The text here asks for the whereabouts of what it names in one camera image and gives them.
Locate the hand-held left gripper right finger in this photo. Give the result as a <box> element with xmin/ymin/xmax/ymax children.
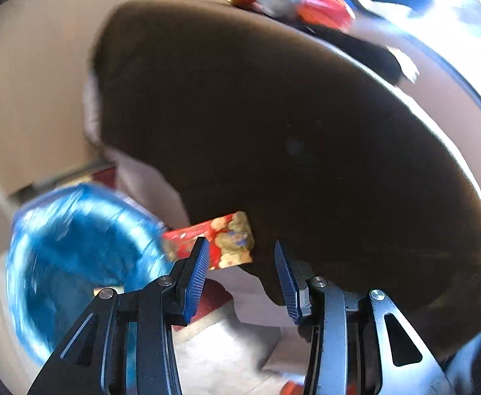
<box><xmin>274</xmin><ymin>240</ymin><xmax>457</xmax><ymax>395</ymax></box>

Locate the red printed snack packet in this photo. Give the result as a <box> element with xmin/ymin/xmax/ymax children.
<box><xmin>162</xmin><ymin>211</ymin><xmax>254</xmax><ymax>271</ymax></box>

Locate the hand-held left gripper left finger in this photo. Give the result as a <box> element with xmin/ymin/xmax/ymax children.
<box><xmin>26</xmin><ymin>236</ymin><xmax>211</xmax><ymax>395</ymax></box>

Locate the dark brown round table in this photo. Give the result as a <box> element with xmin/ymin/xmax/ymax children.
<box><xmin>88</xmin><ymin>0</ymin><xmax>481</xmax><ymax>355</ymax></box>

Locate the white paper scrap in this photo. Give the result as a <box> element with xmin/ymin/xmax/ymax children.
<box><xmin>390</xmin><ymin>47</ymin><xmax>420</xmax><ymax>83</ymax></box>

